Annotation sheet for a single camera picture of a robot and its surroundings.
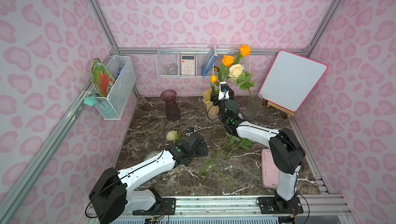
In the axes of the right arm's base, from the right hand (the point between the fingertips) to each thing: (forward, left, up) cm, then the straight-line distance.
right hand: (218, 86), depth 82 cm
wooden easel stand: (+6, -50, -30) cm, 58 cm away
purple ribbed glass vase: (+5, +31, -28) cm, 42 cm away
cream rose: (-15, +28, -27) cm, 41 cm away
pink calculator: (+20, +18, 0) cm, 27 cm away
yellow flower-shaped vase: (-3, +3, -17) cm, 18 cm away
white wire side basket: (-15, +51, +2) cm, 53 cm away
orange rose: (+8, -4, +4) cm, 10 cm away
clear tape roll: (+17, +28, -2) cm, 33 cm away
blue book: (+15, +5, +5) cm, 16 cm away
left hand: (-25, +9, -20) cm, 33 cm away
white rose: (-25, 0, -31) cm, 40 cm away
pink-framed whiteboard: (+10, -43, -5) cm, 45 cm away
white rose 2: (-18, -10, -31) cm, 37 cm away
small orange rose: (+2, +3, +3) cm, 4 cm away
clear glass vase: (+4, -23, -21) cm, 31 cm away
